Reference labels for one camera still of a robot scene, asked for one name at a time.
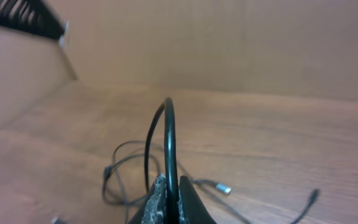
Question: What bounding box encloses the black thin USB-C cable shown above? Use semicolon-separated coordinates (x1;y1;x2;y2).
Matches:
101;140;232;224

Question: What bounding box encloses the black short USB cable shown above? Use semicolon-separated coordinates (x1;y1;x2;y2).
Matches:
289;188;320;224

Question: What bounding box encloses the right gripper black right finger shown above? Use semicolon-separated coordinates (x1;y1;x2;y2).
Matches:
179;175;216;224

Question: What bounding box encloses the black USB-A cable with coil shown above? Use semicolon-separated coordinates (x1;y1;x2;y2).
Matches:
144;96;180;224

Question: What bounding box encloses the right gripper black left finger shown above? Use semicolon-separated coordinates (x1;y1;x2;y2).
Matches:
129;173;167;224

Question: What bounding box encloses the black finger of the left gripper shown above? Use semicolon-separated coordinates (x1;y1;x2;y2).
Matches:
0;0;69;48

